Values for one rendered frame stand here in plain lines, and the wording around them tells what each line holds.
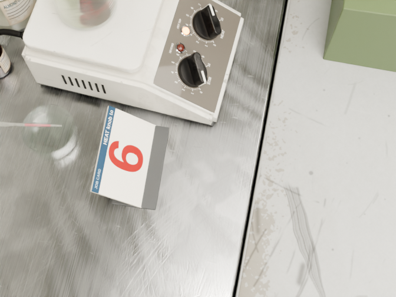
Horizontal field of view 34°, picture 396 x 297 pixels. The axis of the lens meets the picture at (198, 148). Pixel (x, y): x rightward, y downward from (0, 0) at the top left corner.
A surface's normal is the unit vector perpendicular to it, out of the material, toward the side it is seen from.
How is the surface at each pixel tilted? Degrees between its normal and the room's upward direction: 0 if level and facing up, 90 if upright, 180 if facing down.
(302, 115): 0
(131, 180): 40
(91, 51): 0
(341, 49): 90
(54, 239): 0
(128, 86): 90
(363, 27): 90
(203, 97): 30
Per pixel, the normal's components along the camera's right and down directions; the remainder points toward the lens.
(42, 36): 0.00, -0.34
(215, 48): 0.48, -0.18
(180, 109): -0.26, 0.91
